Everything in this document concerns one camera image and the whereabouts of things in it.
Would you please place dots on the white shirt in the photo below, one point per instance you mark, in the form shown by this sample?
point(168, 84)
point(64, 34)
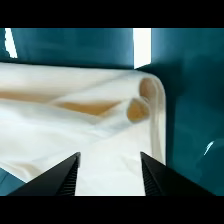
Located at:
point(66, 133)

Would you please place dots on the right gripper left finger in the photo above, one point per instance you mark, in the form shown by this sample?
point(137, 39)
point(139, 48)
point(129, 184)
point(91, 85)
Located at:
point(60, 178)

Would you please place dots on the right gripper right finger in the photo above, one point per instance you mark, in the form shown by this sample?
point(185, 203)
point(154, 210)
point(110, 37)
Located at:
point(163, 180)

